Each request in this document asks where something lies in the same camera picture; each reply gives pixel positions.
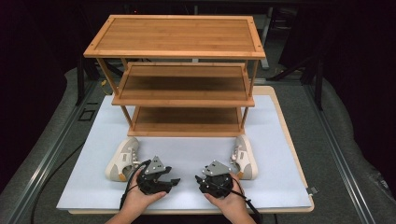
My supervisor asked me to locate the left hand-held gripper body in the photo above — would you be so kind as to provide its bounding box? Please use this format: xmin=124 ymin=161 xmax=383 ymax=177
xmin=135 ymin=155 xmax=176 ymax=196

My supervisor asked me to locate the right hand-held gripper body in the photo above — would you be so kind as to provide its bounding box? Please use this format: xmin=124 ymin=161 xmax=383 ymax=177
xmin=199 ymin=160 xmax=234 ymax=199

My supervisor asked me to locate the white beige sneaker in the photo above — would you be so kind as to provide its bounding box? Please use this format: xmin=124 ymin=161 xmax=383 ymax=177
xmin=105 ymin=136 xmax=142 ymax=183
xmin=229 ymin=133 xmax=260 ymax=181

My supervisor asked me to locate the wooden three-tier shoe rack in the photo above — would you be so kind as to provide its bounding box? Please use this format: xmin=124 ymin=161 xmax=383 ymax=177
xmin=83 ymin=14 xmax=267 ymax=138

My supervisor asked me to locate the person's left hand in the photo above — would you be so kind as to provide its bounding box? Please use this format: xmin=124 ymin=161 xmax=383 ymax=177
xmin=123 ymin=167 xmax=168 ymax=217

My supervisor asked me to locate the person's right hand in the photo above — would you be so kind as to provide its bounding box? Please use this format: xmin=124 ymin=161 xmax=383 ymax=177
xmin=204 ymin=172 xmax=250 ymax=220

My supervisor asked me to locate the light wooden table board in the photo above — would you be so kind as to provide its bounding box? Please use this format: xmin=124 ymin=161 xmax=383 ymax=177
xmin=67 ymin=85 xmax=315 ymax=216

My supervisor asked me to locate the black metal stand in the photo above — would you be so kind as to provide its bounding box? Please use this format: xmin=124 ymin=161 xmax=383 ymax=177
xmin=76 ymin=55 xmax=87 ymax=106

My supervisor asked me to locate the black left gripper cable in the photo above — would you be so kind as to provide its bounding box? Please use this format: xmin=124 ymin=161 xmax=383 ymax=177
xmin=119 ymin=159 xmax=152 ymax=211

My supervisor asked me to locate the black floor cable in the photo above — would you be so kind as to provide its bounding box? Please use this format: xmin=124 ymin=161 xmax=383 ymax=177
xmin=29 ymin=140 xmax=87 ymax=224

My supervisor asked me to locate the grey metal rail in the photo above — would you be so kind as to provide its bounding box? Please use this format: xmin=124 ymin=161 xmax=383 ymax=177
xmin=5 ymin=79 xmax=98 ymax=224
xmin=303 ymin=83 xmax=378 ymax=224

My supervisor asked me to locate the white metal post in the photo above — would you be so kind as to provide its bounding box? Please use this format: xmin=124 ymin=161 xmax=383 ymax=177
xmin=260 ymin=7 xmax=274 ymax=71

